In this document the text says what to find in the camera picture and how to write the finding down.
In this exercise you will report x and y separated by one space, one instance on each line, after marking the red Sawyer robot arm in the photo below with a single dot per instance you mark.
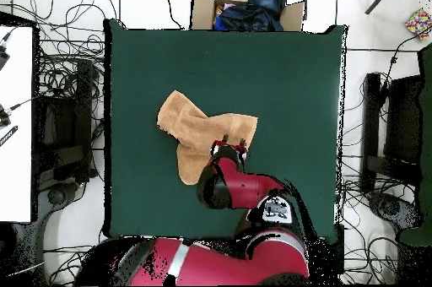
243 189

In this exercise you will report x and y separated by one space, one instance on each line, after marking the cardboard box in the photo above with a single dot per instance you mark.
202 13

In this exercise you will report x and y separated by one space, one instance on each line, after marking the white side table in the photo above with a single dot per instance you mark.
17 131

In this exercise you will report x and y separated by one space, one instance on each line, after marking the black frame stand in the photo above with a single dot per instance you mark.
401 121
64 155

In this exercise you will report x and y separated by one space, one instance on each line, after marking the dark green table cloth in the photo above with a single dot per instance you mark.
270 81

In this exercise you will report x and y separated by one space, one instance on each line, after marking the black slotted strip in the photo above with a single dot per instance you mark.
8 135

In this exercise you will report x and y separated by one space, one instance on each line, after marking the grey wheeled base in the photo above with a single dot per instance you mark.
55 196
388 207

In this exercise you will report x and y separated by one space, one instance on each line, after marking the green covered side table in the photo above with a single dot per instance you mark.
426 165

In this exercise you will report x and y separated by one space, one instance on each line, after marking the black camera device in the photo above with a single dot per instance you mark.
3 120
2 57

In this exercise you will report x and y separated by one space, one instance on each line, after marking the navy blue garment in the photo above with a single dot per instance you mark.
246 18

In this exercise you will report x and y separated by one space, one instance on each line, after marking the colourful patterned item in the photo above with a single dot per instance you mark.
418 23

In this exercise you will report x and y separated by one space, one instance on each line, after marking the tan terry towel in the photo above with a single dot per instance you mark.
189 125

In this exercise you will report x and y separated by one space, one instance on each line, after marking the black floor box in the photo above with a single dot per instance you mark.
335 253

